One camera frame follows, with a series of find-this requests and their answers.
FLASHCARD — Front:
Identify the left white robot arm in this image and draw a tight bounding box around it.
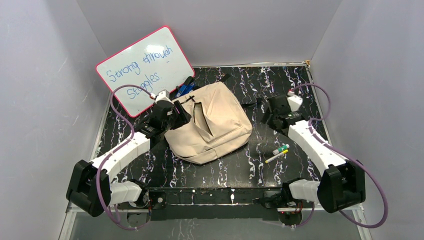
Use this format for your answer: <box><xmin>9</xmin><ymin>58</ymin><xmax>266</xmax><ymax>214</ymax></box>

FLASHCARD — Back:
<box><xmin>66</xmin><ymin>90</ymin><xmax>191</xmax><ymax>217</ymax></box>

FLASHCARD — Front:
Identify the black base frame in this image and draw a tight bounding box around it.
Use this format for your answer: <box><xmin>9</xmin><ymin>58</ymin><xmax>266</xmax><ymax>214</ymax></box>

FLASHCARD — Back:
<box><xmin>118</xmin><ymin>187</ymin><xmax>312</xmax><ymax>226</ymax></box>

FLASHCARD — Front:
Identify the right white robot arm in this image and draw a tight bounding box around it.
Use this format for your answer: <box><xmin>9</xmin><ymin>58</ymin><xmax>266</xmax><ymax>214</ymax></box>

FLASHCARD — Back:
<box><xmin>262</xmin><ymin>95</ymin><xmax>366</xmax><ymax>213</ymax></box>

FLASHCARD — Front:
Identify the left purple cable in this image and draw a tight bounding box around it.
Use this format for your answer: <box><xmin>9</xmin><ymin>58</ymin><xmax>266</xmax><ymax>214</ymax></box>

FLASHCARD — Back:
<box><xmin>96</xmin><ymin>84</ymin><xmax>157</xmax><ymax>231</ymax></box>

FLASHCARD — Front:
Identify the yellow white pen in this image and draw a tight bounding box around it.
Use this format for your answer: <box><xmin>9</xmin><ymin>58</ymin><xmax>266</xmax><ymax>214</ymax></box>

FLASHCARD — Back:
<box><xmin>265</xmin><ymin>149</ymin><xmax>289</xmax><ymax>164</ymax></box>

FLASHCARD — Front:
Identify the aluminium rail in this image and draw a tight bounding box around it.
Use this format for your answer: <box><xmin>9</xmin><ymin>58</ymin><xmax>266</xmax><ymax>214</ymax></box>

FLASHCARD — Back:
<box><xmin>58</xmin><ymin>203</ymin><xmax>126</xmax><ymax>240</ymax></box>

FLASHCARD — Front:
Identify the pink framed whiteboard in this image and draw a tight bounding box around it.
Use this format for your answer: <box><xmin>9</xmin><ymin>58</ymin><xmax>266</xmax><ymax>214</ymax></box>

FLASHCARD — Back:
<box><xmin>95</xmin><ymin>26</ymin><xmax>195</xmax><ymax>118</ymax></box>

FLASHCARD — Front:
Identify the beige backpack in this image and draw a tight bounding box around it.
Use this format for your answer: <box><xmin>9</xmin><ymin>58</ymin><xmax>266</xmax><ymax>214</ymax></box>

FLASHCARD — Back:
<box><xmin>164</xmin><ymin>81</ymin><xmax>253</xmax><ymax>165</ymax></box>

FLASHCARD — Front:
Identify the green white glue stick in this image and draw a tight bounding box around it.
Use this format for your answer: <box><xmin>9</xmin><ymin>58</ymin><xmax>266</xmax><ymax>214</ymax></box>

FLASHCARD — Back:
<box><xmin>272</xmin><ymin>144</ymin><xmax>290</xmax><ymax>155</ymax></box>

